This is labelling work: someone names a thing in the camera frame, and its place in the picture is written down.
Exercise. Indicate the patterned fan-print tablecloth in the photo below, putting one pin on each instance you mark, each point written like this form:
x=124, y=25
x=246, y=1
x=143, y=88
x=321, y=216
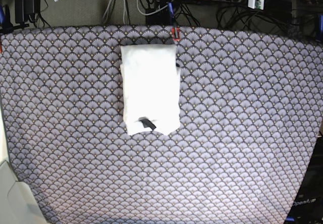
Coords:
x=251, y=109

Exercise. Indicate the white printed T-shirt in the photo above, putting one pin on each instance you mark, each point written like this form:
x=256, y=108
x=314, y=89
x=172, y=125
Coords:
x=151, y=88

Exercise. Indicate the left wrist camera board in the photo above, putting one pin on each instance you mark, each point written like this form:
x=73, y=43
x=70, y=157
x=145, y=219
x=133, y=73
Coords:
x=256, y=4

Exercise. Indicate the red black table clamp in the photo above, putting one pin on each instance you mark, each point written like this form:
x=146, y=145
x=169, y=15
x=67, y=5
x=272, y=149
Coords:
x=175, y=32

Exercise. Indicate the black power adapter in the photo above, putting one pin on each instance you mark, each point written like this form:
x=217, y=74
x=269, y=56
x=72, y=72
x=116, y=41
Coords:
x=161, y=18

